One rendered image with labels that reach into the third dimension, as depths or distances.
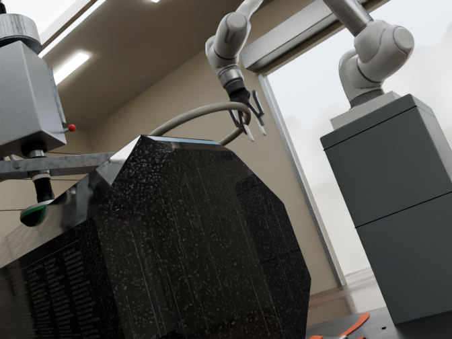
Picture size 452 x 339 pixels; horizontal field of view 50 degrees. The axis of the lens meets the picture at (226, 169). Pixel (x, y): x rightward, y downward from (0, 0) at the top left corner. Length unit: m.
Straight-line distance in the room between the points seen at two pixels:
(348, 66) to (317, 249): 4.60
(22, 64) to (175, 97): 5.92
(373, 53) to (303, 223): 4.76
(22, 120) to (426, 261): 1.63
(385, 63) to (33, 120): 1.40
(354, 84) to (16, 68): 1.40
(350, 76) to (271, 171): 4.74
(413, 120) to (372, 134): 0.16
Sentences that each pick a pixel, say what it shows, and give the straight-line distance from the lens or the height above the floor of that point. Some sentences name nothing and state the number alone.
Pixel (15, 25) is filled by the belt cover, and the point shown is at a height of 1.63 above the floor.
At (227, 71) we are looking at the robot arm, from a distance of 1.86.
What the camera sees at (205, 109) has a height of 0.93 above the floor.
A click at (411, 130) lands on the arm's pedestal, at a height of 0.66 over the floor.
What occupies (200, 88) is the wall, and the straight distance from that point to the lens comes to 7.64.
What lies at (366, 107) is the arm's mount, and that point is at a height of 0.84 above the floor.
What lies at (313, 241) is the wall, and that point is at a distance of 6.56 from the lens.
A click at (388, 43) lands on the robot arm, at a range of 1.99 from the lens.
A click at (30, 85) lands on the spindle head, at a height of 1.33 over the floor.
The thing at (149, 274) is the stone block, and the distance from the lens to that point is 1.18.
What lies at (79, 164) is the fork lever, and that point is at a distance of 1.95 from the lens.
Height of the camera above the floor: 0.30
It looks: 14 degrees up
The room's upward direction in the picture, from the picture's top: 19 degrees counter-clockwise
